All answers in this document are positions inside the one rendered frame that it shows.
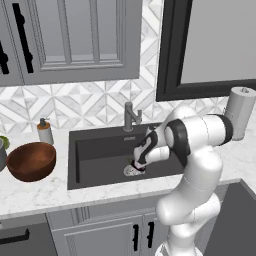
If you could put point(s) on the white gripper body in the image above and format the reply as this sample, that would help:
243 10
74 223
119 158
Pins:
133 171

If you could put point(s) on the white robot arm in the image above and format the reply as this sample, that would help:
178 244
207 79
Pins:
200 173

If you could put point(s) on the dark grey sink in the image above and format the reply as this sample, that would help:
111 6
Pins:
100 156

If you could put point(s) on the narrow grey base cupboard door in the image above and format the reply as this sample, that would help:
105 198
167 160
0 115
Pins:
161 238

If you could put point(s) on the wide grey base cupboard door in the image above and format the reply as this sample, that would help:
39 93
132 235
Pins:
100 236

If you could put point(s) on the brown wooden bowl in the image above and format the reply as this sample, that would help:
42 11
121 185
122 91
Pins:
31 161

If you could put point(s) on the grey metal tap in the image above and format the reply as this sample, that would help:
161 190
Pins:
128 116

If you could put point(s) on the grey soap dispenser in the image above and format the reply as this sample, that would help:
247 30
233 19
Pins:
45 132

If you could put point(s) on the dark grey dishwasher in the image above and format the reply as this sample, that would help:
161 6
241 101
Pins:
36 240

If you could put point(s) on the white paper towel roll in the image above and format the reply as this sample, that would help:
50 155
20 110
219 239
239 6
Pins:
240 110

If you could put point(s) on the black framed window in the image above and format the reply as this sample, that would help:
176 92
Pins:
170 50

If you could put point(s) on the grey pot with green plant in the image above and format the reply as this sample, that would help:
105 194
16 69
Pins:
2 153

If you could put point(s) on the wide grey wall cupboard door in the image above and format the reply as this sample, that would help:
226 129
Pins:
83 36

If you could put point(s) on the narrow grey wall cupboard door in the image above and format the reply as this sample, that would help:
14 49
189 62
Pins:
10 78

